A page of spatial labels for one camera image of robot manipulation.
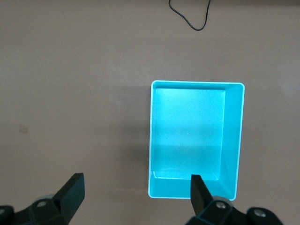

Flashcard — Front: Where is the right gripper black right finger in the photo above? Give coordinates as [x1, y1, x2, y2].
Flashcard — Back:
[185, 174, 284, 225]

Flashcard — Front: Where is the blue plastic box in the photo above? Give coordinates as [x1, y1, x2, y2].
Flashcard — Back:
[148, 80, 246, 202]

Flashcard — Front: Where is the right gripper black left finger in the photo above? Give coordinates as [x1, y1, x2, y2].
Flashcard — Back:
[0, 172, 85, 225]

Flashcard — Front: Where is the thin black looped cable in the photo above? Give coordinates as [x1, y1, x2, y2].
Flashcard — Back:
[168, 0, 211, 31]

